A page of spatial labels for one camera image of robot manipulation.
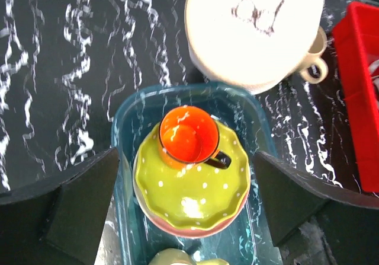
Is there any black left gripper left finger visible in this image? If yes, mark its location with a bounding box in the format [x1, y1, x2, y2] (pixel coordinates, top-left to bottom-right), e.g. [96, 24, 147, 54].
[1, 148, 119, 264]

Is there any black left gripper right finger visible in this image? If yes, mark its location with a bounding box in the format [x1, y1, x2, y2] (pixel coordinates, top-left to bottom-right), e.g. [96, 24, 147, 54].
[253, 151, 378, 264]

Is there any white lace bra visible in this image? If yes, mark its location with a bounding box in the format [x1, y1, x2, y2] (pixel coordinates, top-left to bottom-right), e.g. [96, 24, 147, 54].
[368, 59, 379, 101]

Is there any pink plate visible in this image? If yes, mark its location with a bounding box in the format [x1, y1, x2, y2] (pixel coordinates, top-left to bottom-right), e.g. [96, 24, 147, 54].
[136, 193, 248, 239]

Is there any green polka dot bowl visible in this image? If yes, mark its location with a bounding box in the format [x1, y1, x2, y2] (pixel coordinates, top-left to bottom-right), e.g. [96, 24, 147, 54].
[134, 123, 250, 230]

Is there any cream and yellow mug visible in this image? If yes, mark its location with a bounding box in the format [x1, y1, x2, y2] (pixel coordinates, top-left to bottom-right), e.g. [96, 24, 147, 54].
[149, 248, 229, 265]

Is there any teal transparent plastic tub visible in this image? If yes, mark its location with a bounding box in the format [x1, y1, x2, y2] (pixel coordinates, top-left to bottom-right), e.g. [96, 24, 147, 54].
[110, 82, 284, 265]

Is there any orange mug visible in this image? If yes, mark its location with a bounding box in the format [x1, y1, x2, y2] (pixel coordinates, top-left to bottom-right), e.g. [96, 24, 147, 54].
[158, 106, 232, 169]

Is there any beige ceramic mug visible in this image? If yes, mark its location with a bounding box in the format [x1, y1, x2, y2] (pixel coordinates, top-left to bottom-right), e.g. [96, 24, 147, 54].
[298, 26, 329, 84]

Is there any red plastic bin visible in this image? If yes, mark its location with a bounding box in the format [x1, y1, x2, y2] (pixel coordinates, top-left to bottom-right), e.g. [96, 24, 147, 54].
[332, 1, 378, 192]

